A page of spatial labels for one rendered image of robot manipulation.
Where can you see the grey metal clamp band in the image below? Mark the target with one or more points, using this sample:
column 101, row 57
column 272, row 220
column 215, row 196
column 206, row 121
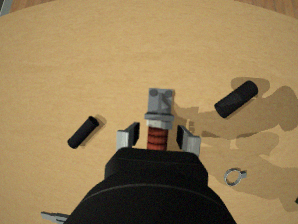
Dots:
column 242, row 175
column 160, row 124

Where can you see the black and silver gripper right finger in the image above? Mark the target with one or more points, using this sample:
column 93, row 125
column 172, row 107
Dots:
column 187, row 142

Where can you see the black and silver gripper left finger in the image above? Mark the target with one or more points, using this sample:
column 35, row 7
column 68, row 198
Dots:
column 128, row 137

